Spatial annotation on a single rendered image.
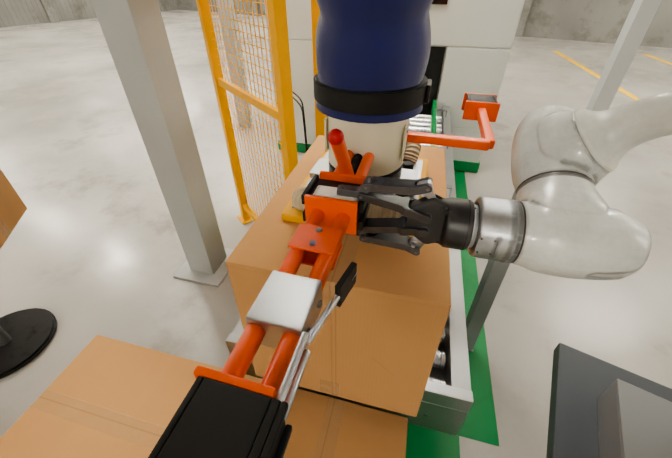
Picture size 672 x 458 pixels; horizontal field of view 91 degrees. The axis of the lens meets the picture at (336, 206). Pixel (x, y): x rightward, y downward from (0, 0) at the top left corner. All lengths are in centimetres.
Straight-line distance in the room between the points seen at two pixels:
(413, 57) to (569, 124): 26
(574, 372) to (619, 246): 53
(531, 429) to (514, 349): 35
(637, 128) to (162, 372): 120
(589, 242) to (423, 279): 24
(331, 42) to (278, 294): 43
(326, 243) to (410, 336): 29
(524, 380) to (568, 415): 94
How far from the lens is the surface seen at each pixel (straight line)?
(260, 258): 63
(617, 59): 365
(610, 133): 58
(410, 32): 62
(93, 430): 120
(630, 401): 92
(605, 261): 53
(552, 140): 58
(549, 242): 50
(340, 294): 38
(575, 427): 94
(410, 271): 61
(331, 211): 49
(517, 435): 175
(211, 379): 33
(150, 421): 114
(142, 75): 161
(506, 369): 187
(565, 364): 101
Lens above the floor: 150
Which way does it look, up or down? 36 degrees down
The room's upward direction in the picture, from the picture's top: straight up
